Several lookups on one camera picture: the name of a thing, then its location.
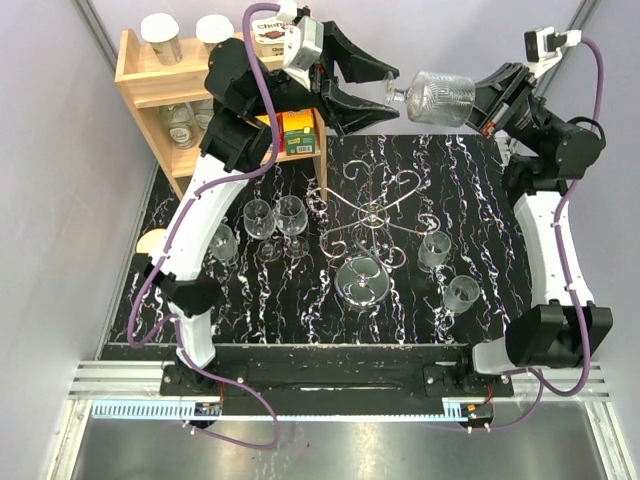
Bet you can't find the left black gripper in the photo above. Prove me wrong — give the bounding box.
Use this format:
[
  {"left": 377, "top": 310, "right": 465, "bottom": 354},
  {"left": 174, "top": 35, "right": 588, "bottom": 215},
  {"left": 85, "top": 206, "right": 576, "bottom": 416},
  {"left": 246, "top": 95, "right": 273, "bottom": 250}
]
[{"left": 249, "top": 23, "right": 401, "bottom": 135}]

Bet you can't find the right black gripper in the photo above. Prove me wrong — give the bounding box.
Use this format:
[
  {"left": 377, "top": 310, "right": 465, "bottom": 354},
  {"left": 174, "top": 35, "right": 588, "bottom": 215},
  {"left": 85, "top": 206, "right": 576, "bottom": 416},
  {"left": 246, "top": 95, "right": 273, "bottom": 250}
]
[{"left": 428, "top": 64, "right": 559, "bottom": 155}]

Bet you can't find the ribbed goblet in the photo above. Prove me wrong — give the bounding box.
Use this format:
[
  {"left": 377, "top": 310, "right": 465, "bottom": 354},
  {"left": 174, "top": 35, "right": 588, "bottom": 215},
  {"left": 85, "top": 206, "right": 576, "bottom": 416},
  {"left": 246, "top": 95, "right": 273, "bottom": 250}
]
[
  {"left": 443, "top": 275, "right": 480, "bottom": 315},
  {"left": 209, "top": 224, "right": 238, "bottom": 265},
  {"left": 383, "top": 71, "right": 476, "bottom": 127},
  {"left": 418, "top": 231, "right": 451, "bottom": 271}
]

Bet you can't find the chrome wine glass rack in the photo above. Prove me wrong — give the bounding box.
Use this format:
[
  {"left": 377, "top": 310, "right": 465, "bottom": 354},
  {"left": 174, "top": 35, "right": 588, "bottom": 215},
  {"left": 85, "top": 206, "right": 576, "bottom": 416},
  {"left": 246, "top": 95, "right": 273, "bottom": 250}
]
[{"left": 306, "top": 159, "right": 441, "bottom": 310}]

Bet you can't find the round yellow wooden coaster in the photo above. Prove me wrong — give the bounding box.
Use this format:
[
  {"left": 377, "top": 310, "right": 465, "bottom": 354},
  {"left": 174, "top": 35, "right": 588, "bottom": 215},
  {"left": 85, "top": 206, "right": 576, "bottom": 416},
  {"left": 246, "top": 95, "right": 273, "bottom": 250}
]
[{"left": 135, "top": 228, "right": 166, "bottom": 255}]

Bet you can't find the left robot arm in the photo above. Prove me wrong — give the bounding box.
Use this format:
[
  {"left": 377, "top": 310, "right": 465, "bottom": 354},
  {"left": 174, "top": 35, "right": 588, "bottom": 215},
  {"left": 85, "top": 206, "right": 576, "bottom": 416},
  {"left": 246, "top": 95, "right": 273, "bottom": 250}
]
[{"left": 141, "top": 17, "right": 399, "bottom": 395}]

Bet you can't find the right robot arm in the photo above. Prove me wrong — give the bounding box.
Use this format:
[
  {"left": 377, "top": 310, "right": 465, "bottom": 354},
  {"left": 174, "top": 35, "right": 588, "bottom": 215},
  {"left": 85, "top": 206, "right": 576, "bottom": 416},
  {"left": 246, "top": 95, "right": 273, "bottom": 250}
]
[{"left": 454, "top": 63, "right": 613, "bottom": 396}]

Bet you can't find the clear stemmed wine glass right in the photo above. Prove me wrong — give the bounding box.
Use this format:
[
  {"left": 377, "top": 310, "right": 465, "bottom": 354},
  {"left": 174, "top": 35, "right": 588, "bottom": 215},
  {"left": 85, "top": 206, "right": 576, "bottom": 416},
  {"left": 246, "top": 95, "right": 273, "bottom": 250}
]
[{"left": 275, "top": 195, "right": 308, "bottom": 259}]

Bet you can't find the clear stemmed wine glass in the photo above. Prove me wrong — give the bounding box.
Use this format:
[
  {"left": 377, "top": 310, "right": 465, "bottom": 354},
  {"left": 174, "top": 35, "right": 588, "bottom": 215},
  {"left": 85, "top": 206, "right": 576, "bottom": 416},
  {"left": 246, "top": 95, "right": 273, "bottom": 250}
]
[
  {"left": 243, "top": 199, "right": 282, "bottom": 262},
  {"left": 275, "top": 195, "right": 308, "bottom": 259}
]

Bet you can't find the clear stemmed wine glass left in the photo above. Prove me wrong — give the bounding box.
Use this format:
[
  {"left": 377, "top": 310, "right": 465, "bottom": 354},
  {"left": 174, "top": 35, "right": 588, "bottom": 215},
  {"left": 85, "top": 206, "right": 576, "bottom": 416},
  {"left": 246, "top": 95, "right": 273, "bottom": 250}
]
[{"left": 243, "top": 199, "right": 282, "bottom": 262}]

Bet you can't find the green Scrub Daddy box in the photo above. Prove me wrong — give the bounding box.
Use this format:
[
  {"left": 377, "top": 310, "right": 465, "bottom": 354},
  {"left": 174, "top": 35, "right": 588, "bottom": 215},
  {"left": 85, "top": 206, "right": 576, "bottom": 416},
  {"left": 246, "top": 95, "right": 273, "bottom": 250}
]
[{"left": 281, "top": 109, "right": 316, "bottom": 155}]

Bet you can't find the Chobani yogurt tub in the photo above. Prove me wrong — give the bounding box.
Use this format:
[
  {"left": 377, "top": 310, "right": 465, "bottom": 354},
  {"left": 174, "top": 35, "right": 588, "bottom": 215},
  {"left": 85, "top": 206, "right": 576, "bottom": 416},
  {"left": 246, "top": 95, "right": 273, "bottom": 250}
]
[{"left": 251, "top": 17, "right": 291, "bottom": 58}]

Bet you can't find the right clear glass bottle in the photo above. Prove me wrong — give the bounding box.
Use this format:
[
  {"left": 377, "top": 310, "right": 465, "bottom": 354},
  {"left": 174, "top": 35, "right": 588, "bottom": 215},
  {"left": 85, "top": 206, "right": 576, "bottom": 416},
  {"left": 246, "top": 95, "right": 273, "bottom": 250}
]
[{"left": 191, "top": 98, "right": 214, "bottom": 132}]

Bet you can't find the clear glass bottle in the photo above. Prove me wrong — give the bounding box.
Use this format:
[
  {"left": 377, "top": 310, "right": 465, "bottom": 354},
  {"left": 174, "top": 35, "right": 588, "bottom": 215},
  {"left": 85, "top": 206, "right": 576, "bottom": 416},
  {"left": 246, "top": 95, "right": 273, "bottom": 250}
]
[
  {"left": 159, "top": 103, "right": 197, "bottom": 149},
  {"left": 191, "top": 98, "right": 214, "bottom": 132}
]

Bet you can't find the right white lidded cup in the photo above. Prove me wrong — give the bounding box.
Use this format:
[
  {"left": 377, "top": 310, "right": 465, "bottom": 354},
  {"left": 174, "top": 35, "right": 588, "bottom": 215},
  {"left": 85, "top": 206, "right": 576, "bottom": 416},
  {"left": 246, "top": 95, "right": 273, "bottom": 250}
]
[{"left": 195, "top": 14, "right": 235, "bottom": 51}]

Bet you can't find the white lidded cup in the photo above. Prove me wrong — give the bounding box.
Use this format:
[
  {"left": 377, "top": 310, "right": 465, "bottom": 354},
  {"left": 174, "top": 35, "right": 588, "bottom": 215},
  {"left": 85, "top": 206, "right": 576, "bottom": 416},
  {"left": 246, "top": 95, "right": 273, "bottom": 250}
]
[
  {"left": 140, "top": 13, "right": 182, "bottom": 66},
  {"left": 195, "top": 14, "right": 235, "bottom": 51}
]

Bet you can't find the left clear glass bottle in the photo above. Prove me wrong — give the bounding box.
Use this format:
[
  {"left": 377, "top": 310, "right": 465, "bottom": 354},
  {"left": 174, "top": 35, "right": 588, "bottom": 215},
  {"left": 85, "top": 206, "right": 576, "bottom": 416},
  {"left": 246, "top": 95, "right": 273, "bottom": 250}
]
[{"left": 159, "top": 103, "right": 197, "bottom": 149}]

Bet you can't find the wooden two-tier shelf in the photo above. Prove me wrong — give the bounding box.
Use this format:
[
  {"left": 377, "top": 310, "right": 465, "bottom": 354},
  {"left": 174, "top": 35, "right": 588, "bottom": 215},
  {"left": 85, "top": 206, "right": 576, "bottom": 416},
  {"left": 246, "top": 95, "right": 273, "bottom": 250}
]
[{"left": 114, "top": 24, "right": 329, "bottom": 201}]

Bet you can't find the left white lidded cup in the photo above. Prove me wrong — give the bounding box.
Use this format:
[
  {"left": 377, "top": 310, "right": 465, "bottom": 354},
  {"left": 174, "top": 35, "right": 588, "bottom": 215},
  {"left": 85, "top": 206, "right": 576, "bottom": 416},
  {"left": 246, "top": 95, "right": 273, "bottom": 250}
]
[{"left": 140, "top": 13, "right": 182, "bottom": 66}]

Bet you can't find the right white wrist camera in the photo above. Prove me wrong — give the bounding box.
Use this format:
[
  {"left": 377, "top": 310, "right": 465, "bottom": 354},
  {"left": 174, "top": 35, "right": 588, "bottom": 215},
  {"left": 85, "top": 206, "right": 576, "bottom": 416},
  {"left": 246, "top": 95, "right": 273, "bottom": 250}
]
[{"left": 524, "top": 26, "right": 582, "bottom": 79}]

